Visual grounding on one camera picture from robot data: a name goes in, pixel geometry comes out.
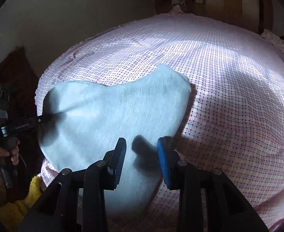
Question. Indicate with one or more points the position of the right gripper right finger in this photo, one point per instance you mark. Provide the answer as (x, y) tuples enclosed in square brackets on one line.
[(169, 159)]

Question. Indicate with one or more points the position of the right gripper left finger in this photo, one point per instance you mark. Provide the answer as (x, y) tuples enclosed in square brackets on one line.
[(115, 161)]

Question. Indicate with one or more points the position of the grey pant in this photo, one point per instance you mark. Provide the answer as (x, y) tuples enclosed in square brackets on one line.
[(87, 120)]

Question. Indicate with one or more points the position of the person's left hand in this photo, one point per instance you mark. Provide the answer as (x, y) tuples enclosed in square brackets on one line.
[(13, 155)]

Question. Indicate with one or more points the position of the yellow fluffy sleeve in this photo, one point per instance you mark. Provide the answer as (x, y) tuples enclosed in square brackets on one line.
[(12, 214)]

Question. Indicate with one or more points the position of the pink checkered bed sheet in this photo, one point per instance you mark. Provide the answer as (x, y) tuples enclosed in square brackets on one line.
[(234, 119)]

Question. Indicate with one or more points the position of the wooden wardrobe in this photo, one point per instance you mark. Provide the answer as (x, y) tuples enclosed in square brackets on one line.
[(253, 15)]

